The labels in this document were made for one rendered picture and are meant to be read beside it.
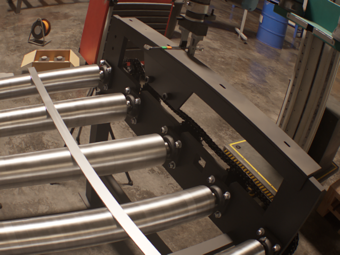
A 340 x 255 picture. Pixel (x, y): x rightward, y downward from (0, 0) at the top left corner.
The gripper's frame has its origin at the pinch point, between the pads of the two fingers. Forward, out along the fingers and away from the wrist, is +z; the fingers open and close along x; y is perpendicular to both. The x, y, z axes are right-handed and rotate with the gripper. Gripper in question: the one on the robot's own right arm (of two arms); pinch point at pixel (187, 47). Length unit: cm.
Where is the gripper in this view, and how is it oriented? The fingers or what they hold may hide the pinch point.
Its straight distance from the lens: 149.7
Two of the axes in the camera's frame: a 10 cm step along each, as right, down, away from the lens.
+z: -2.1, 8.4, 5.1
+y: -8.4, 1.2, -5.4
